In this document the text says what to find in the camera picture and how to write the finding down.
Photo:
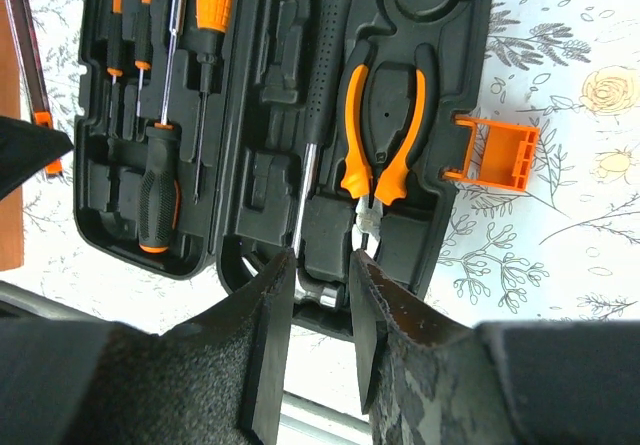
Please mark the orange long-nose pliers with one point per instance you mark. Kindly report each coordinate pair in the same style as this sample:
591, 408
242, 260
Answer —
385, 111

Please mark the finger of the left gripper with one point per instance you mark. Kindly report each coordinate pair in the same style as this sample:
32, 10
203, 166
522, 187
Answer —
27, 149

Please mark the small precision screwdriver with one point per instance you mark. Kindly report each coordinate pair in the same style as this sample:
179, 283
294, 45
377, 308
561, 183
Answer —
143, 47
114, 45

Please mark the large orange screwdriver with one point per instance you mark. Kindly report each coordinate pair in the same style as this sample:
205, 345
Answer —
212, 18

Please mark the wooden compartment tray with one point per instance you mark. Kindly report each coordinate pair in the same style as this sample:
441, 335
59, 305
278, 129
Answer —
12, 227

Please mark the black orange handle screwdriver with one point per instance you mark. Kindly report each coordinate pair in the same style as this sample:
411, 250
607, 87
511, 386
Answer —
159, 192

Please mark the black plastic tool case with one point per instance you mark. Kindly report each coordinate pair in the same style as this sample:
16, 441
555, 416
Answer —
254, 145

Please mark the claw hammer black handle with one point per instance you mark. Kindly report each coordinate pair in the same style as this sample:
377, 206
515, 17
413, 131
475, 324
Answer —
321, 99

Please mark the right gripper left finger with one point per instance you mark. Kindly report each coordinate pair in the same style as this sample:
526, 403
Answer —
216, 378

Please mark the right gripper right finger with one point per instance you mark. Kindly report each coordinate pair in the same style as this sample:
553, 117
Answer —
426, 379

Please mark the aluminium front rail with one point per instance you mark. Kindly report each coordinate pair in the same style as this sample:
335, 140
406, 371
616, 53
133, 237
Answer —
303, 421

